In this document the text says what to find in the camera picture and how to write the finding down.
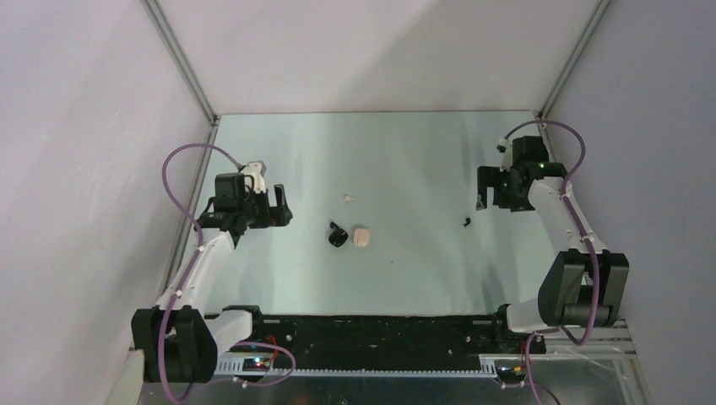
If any beige earbud charging case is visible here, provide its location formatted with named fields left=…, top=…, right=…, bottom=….
left=352, top=227, right=371, bottom=247

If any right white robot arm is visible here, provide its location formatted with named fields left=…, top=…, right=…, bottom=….
left=476, top=136, right=630, bottom=353

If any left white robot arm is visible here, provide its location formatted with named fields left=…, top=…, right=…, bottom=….
left=131, top=172, right=293, bottom=383

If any black earbud charging case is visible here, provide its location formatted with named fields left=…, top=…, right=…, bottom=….
left=328, top=221, right=349, bottom=247

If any left controller board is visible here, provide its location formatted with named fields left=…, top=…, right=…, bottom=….
left=241, top=358, right=272, bottom=373

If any controller board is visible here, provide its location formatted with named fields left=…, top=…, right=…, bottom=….
left=241, top=358, right=272, bottom=373
left=496, top=366, right=526, bottom=386

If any right controller board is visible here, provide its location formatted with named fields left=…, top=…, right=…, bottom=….
left=496, top=366, right=526, bottom=386

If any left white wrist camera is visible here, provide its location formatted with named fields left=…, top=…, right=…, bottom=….
left=239, top=160, right=267, bottom=194

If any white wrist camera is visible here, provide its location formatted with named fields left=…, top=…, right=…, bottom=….
left=239, top=160, right=267, bottom=194
left=496, top=138, right=513, bottom=172

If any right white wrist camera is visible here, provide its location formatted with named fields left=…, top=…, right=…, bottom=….
left=496, top=138, right=513, bottom=172

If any right aluminium frame post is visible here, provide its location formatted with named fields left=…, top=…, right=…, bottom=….
left=538, top=0, right=612, bottom=118

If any aluminium frame post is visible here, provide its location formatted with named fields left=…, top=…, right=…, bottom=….
left=140, top=0, right=218, bottom=126
left=538, top=0, right=612, bottom=118

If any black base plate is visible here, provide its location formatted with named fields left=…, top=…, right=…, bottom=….
left=231, top=314, right=546, bottom=370

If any grey slotted cable duct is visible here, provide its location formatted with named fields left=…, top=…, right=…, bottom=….
left=214, top=357, right=497, bottom=378

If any left aluminium frame post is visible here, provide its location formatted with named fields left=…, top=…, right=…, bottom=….
left=140, top=0, right=218, bottom=126

